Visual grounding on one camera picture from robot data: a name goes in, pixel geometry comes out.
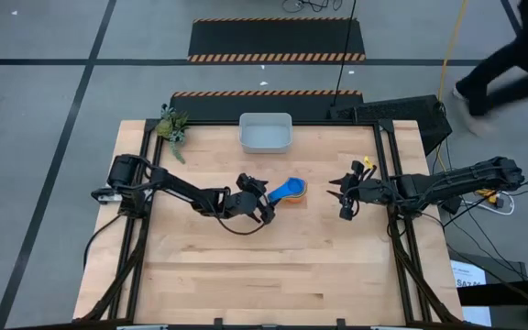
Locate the grey plastic basket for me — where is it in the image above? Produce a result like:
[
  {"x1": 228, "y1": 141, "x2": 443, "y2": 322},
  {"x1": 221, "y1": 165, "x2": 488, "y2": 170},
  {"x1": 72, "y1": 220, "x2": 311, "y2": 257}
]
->
[{"x1": 238, "y1": 112, "x2": 293, "y2": 155}]

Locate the white power strip yellow plug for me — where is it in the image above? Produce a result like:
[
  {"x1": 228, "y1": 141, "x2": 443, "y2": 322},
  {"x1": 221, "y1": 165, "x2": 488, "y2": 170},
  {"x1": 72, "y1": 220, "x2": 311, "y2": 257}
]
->
[{"x1": 472, "y1": 182, "x2": 516, "y2": 216}]

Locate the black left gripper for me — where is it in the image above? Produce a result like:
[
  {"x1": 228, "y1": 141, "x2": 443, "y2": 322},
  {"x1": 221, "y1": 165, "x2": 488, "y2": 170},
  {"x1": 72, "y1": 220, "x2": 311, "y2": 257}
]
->
[{"x1": 221, "y1": 172, "x2": 277, "y2": 226}]

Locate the black side table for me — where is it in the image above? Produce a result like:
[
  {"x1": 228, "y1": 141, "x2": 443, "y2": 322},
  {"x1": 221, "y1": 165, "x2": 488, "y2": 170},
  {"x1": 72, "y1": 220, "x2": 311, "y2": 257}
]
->
[{"x1": 446, "y1": 249, "x2": 528, "y2": 330}]

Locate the potted succulent plant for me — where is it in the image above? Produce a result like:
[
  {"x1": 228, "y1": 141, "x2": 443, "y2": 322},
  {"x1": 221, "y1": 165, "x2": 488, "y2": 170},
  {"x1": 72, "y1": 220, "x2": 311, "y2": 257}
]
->
[{"x1": 155, "y1": 104, "x2": 191, "y2": 165}]

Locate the black hanging cable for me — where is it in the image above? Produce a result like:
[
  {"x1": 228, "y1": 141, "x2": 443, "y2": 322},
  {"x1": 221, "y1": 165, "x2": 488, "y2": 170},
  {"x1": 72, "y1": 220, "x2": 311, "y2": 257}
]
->
[{"x1": 332, "y1": 0, "x2": 358, "y2": 107}]

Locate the coiled black floor cable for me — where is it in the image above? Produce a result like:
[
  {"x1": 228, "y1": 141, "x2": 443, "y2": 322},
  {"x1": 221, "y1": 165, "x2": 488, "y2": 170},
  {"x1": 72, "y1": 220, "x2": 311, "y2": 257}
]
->
[{"x1": 280, "y1": 0, "x2": 344, "y2": 14}]

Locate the yellow hanging cable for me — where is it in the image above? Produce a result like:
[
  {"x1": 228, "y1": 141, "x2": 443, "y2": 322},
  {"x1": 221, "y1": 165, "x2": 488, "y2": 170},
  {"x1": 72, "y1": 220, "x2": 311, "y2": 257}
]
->
[{"x1": 437, "y1": 0, "x2": 469, "y2": 105}]

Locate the large orange measuring cup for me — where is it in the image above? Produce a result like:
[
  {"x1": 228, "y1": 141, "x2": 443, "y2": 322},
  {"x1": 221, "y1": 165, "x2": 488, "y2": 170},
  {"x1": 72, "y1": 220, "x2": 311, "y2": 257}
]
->
[{"x1": 286, "y1": 182, "x2": 310, "y2": 206}]

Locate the black hazard-striped floor mat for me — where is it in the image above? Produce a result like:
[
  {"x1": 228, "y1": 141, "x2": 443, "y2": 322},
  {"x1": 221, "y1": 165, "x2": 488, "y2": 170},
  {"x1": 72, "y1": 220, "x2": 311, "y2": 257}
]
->
[
  {"x1": 170, "y1": 90, "x2": 365, "y2": 123},
  {"x1": 187, "y1": 16, "x2": 367, "y2": 63}
]

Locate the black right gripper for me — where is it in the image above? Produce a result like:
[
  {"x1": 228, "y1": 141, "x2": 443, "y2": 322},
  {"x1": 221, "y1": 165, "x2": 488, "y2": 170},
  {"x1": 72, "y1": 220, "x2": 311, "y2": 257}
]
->
[{"x1": 326, "y1": 159, "x2": 396, "y2": 221}]

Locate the white paper sign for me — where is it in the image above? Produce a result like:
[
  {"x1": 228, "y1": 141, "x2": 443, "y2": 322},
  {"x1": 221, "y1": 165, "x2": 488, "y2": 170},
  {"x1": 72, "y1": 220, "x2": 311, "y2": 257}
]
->
[{"x1": 450, "y1": 259, "x2": 493, "y2": 327}]

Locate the small blue measuring cup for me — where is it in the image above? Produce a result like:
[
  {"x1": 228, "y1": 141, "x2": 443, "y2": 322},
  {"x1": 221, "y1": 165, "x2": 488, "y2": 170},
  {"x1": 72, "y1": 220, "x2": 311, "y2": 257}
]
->
[{"x1": 267, "y1": 177, "x2": 307, "y2": 204}]

